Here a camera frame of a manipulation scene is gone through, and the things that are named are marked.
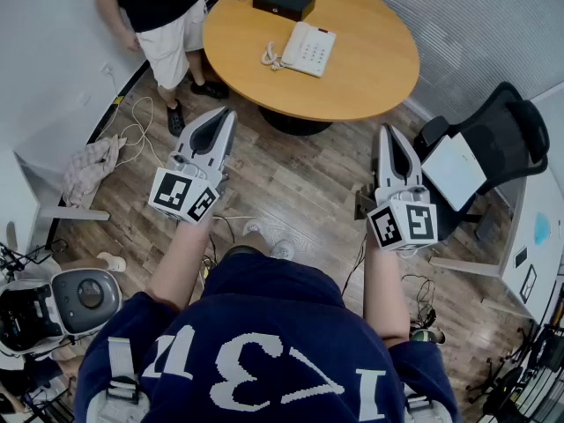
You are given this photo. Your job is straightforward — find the grey white round device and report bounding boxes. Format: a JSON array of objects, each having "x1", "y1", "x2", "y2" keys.
[{"x1": 0, "y1": 267, "x2": 122, "y2": 356}]

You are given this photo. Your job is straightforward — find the black table pedestal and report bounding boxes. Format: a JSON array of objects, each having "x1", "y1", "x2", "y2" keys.
[{"x1": 257, "y1": 106, "x2": 334, "y2": 137}]

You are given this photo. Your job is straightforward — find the black rectangular box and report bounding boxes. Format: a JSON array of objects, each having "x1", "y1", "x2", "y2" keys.
[{"x1": 252, "y1": 0, "x2": 316, "y2": 22}]

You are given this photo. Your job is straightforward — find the white desk frame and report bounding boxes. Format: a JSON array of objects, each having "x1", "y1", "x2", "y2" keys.
[{"x1": 12, "y1": 147, "x2": 111, "y2": 222}]

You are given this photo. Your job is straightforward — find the black mesh office chair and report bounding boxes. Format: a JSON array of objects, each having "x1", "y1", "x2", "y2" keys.
[{"x1": 413, "y1": 81, "x2": 551, "y2": 241}]

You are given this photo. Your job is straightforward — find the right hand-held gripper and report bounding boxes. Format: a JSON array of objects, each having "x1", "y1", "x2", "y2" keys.
[{"x1": 354, "y1": 123, "x2": 440, "y2": 253}]

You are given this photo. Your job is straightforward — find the white corded telephone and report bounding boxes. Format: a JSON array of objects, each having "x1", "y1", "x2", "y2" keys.
[{"x1": 260, "y1": 21, "x2": 337, "y2": 78}]

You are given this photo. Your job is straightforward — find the white floor cable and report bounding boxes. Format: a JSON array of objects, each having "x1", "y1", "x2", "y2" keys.
[{"x1": 94, "y1": 96, "x2": 169, "y2": 170}]

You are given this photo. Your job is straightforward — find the person's navy printed shirt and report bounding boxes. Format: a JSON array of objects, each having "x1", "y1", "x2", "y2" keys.
[{"x1": 73, "y1": 253, "x2": 462, "y2": 423}]

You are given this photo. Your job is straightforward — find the white flat box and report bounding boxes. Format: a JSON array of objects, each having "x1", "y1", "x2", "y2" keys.
[{"x1": 420, "y1": 132, "x2": 488, "y2": 213}]

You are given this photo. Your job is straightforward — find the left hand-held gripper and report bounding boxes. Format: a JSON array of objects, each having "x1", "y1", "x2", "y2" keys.
[{"x1": 148, "y1": 107, "x2": 239, "y2": 225}]

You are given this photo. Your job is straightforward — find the black framed card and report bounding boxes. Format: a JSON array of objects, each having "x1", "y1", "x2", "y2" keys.
[{"x1": 519, "y1": 264, "x2": 538, "y2": 303}]

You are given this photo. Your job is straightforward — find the grey left backpack strap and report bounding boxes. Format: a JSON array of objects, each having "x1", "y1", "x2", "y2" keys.
[{"x1": 85, "y1": 336, "x2": 151, "y2": 423}]

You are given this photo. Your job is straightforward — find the black floor cable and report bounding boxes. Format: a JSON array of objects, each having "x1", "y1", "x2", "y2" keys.
[
  {"x1": 205, "y1": 213, "x2": 237, "y2": 257},
  {"x1": 341, "y1": 234, "x2": 369, "y2": 300}
]

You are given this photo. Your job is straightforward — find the green black floor item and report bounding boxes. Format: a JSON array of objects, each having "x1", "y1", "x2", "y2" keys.
[{"x1": 409, "y1": 327, "x2": 447, "y2": 345}]

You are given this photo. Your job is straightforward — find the white slipper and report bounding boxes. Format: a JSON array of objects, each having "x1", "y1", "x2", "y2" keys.
[{"x1": 96, "y1": 251, "x2": 128, "y2": 273}]

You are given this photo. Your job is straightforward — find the person's right forearm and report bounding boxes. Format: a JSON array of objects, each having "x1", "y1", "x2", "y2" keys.
[{"x1": 360, "y1": 235, "x2": 411, "y2": 341}]

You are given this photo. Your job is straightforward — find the crumpled beige cloth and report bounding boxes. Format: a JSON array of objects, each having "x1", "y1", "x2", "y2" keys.
[{"x1": 62, "y1": 134, "x2": 129, "y2": 209}]

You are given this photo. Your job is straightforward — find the grey right backpack strap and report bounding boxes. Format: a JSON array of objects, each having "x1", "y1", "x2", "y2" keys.
[{"x1": 403, "y1": 383, "x2": 455, "y2": 423}]

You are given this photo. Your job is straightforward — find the person's left forearm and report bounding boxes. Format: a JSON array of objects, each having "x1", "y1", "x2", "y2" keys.
[{"x1": 145, "y1": 216, "x2": 215, "y2": 312}]

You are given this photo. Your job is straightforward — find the black tangled cable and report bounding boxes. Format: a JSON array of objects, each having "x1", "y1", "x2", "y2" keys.
[{"x1": 399, "y1": 273, "x2": 438, "y2": 330}]

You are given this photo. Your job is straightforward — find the light blue item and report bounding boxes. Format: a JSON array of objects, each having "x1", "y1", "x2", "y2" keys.
[{"x1": 533, "y1": 211, "x2": 553, "y2": 244}]

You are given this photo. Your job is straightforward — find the white desk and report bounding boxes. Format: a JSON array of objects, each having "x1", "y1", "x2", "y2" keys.
[{"x1": 429, "y1": 165, "x2": 564, "y2": 325}]

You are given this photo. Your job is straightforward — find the grey backpack strap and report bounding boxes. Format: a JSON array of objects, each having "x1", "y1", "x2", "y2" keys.
[
  {"x1": 403, "y1": 383, "x2": 455, "y2": 423},
  {"x1": 85, "y1": 336, "x2": 151, "y2": 423}
]

